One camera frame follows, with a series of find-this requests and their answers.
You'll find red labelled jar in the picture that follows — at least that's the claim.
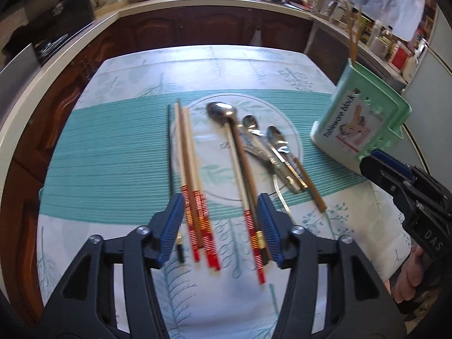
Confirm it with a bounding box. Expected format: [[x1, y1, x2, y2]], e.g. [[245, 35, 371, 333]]
[[390, 40, 411, 73]]

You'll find steel spoon amber handle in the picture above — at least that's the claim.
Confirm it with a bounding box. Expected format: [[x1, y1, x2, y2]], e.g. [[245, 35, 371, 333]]
[[266, 126, 327, 213]]

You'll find translucent plastic bag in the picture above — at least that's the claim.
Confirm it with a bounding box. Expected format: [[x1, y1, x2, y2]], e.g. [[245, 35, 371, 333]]
[[338, 0, 429, 41]]

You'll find green plastic utensil holder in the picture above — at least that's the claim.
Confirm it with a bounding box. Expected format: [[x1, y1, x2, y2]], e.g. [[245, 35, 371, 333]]
[[310, 58, 412, 176]]

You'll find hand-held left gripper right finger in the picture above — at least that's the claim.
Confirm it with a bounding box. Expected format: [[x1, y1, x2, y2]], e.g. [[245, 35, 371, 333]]
[[257, 192, 403, 339]]

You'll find white mug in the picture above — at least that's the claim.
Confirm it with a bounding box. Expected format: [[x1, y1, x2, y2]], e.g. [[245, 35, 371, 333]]
[[370, 36, 390, 58]]

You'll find person's right hand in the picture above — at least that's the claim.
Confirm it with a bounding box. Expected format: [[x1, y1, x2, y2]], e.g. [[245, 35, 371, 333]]
[[391, 245, 429, 305]]

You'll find leaf printed teal tablecloth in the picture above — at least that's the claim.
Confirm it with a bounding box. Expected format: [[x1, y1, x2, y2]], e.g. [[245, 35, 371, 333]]
[[37, 45, 412, 339]]

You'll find brown wooden chopstick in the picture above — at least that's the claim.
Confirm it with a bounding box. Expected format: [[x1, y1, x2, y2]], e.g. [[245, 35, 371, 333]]
[[177, 99, 205, 249]]

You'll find white refrigerator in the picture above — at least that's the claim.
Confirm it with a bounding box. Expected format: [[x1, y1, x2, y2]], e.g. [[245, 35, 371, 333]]
[[401, 0, 452, 170]]

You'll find small steel spoon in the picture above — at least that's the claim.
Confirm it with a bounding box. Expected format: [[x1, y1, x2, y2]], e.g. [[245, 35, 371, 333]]
[[242, 114, 301, 192]]

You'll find steel fork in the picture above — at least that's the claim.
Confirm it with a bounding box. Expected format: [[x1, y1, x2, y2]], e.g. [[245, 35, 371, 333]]
[[242, 134, 294, 221]]

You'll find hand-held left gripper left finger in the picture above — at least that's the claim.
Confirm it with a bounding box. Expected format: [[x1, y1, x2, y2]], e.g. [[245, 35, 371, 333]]
[[42, 194, 186, 339]]

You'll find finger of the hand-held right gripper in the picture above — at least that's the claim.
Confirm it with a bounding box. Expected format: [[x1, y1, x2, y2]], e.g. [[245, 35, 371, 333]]
[[359, 155, 403, 198], [370, 149, 424, 184]]

